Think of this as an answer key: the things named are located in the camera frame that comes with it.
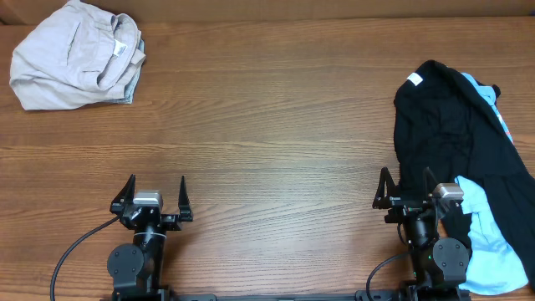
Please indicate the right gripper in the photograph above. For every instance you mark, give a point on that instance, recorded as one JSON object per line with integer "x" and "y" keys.
{"x": 405, "y": 206}

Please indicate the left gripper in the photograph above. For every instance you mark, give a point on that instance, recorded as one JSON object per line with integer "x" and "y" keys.
{"x": 165, "y": 217}

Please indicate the black t-shirt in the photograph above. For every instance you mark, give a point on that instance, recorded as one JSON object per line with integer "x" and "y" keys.
{"x": 442, "y": 122}

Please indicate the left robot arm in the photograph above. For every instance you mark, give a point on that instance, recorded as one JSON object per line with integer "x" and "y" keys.
{"x": 136, "y": 267}

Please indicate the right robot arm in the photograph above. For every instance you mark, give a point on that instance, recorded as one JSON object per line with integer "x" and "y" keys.
{"x": 439, "y": 263}

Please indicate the grey folded garment underneath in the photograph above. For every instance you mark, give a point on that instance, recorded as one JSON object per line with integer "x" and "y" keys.
{"x": 132, "y": 74}

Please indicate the light blue printed t-shirt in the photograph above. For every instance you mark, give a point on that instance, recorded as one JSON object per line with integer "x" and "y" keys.
{"x": 494, "y": 267}

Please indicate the beige folded trousers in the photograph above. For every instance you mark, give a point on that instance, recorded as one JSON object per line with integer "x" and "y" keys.
{"x": 73, "y": 58}

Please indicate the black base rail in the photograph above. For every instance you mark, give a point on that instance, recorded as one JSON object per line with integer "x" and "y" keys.
{"x": 361, "y": 295}

